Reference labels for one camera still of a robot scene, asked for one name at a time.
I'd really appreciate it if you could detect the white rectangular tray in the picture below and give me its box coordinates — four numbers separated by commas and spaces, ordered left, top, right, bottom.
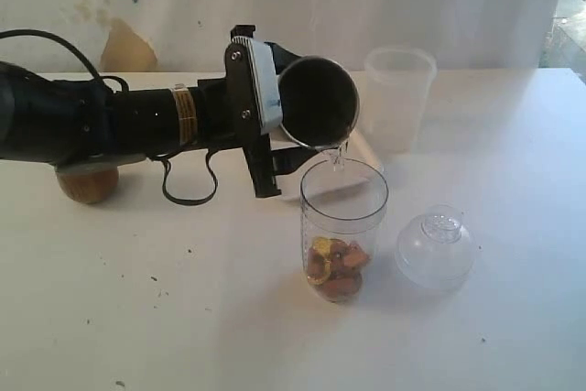
276, 130, 384, 202

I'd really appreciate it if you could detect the brown wooden cup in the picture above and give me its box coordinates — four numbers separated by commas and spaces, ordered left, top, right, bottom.
56, 168, 119, 204

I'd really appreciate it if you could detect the clear shaker cup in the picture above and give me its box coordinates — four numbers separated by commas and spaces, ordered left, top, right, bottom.
300, 166, 390, 283

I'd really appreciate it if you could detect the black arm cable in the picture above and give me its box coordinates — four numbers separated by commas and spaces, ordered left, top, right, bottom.
0, 28, 219, 206

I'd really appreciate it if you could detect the gold foil coin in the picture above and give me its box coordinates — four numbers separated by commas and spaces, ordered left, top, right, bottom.
312, 236, 331, 257

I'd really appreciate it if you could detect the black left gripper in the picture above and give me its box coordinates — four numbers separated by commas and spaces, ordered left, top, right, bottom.
198, 25, 318, 199

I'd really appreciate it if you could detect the clear dome shaker lid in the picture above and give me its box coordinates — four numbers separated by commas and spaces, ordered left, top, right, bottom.
395, 204, 478, 290

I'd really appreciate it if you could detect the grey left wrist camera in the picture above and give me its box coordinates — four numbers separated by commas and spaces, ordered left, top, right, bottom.
232, 36, 283, 135

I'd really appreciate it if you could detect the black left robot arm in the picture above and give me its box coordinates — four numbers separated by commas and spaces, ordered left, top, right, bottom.
1, 25, 315, 198

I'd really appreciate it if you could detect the stainless steel tumbler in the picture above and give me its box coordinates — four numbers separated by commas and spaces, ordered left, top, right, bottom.
278, 56, 360, 150

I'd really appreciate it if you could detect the translucent plastic container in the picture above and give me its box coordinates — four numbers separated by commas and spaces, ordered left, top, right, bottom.
359, 46, 437, 157

